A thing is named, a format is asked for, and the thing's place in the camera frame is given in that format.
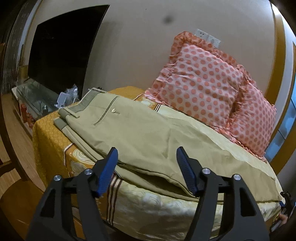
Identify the dark wooden chair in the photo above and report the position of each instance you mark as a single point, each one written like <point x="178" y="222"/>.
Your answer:
<point x="20" y="200"/>

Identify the front pink polka dot pillow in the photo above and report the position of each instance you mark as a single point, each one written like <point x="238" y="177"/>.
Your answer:
<point x="198" y="80"/>

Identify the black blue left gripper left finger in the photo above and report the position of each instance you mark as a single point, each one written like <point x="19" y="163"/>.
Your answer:
<point x="53" y="218"/>

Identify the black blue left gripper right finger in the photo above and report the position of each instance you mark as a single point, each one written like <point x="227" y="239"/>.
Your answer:
<point x="241" y="217"/>

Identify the rear pink polka dot pillow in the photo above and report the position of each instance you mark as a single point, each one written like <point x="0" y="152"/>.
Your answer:
<point x="252" y="120"/>

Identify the white wall socket plate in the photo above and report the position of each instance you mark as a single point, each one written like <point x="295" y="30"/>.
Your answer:
<point x="209" y="38"/>

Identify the black flat screen television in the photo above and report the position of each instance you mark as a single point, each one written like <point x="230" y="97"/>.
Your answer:
<point x="61" y="48"/>

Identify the khaki pants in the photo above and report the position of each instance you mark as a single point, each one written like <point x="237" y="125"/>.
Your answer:
<point x="147" y="142"/>

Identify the glass top TV stand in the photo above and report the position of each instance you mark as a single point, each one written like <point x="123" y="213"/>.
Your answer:
<point x="38" y="99"/>

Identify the yellow orange patterned bedspread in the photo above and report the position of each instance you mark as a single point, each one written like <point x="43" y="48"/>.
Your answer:
<point x="136" y="211"/>

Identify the window with orange frame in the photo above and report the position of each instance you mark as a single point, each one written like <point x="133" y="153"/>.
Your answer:
<point x="286" y="121"/>

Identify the white phone stand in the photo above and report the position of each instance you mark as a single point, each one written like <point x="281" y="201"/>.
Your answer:
<point x="61" y="100"/>

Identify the person's right hand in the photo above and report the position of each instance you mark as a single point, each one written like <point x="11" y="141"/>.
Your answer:
<point x="281" y="219"/>

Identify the red bottle on shelf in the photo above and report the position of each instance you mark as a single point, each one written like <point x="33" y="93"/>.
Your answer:
<point x="26" y="116"/>

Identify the pink polka dot pillow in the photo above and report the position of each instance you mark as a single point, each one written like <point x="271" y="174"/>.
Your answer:
<point x="198" y="80"/>
<point x="252" y="120"/>

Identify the clear plastic bag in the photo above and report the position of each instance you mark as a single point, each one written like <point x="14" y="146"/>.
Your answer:
<point x="72" y="95"/>

